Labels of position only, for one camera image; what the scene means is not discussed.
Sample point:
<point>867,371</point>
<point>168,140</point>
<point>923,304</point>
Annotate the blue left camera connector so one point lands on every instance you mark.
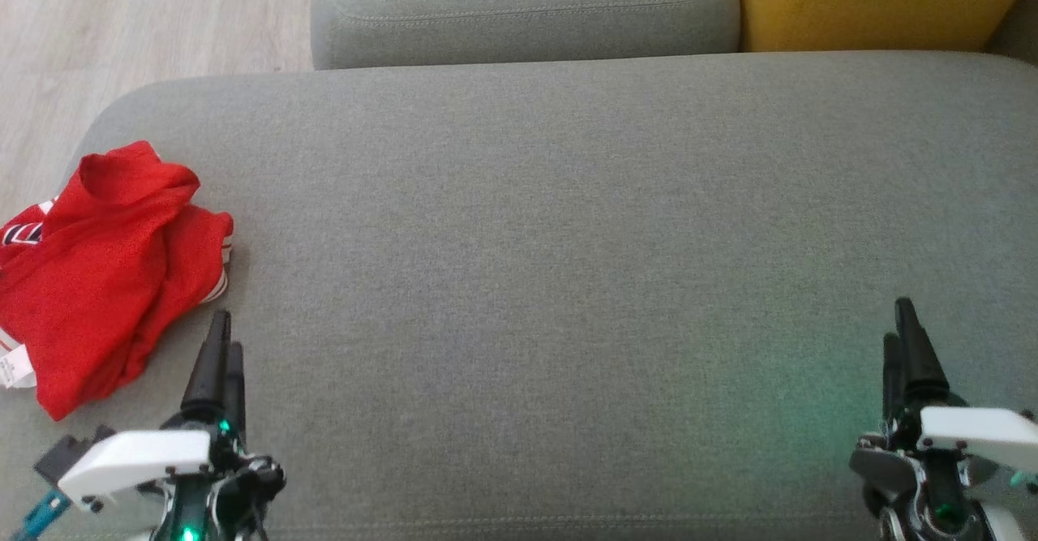
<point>40,515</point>

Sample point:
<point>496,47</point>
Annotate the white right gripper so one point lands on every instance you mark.
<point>973,435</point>

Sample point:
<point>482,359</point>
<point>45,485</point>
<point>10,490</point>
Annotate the blue camera connector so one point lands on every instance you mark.
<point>40,515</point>
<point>1026,480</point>

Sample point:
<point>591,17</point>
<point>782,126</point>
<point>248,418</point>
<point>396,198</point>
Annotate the large grey fabric ottoman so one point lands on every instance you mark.
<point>527,281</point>

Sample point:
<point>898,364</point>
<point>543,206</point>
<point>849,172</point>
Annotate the grey sofa seat cushion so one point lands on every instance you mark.
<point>519,6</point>

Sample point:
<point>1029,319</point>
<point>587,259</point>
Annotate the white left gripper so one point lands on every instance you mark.
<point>138,456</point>

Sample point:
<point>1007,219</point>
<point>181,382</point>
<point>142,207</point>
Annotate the red striped-trim jersey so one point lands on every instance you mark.
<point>73,298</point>

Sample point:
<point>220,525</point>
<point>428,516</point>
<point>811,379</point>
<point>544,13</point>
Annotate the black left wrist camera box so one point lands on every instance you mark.
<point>73,452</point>

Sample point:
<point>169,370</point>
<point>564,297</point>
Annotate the blue right camera connector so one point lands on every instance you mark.
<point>1026,480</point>

